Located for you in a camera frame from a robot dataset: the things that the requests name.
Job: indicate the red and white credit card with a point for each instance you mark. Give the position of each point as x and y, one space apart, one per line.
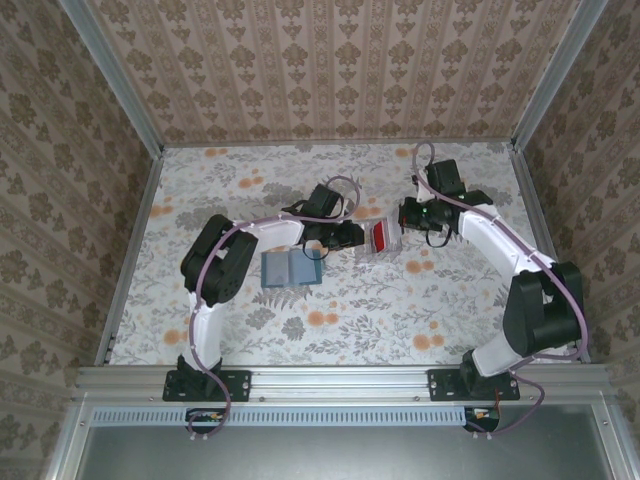
384 235

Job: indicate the teal leather card holder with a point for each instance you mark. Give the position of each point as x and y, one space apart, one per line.
280 267

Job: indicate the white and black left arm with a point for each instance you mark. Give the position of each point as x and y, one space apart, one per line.
280 232

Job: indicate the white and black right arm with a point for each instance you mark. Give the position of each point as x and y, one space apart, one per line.
500 240

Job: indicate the black connector box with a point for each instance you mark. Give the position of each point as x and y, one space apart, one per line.
482 416
202 417

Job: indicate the grey metal panel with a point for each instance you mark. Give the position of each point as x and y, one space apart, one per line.
340 455

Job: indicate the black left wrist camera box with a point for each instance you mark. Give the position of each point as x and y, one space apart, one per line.
325 200

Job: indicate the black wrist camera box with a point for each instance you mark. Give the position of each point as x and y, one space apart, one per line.
325 200
445 175

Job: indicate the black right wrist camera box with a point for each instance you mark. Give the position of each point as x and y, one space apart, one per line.
445 175

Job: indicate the aluminium side rail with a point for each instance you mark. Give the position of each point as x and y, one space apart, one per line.
540 220
131 250

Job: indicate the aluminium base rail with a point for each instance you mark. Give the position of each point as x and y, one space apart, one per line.
340 382

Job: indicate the aluminium corner post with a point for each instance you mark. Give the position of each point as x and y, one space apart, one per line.
114 75
556 75

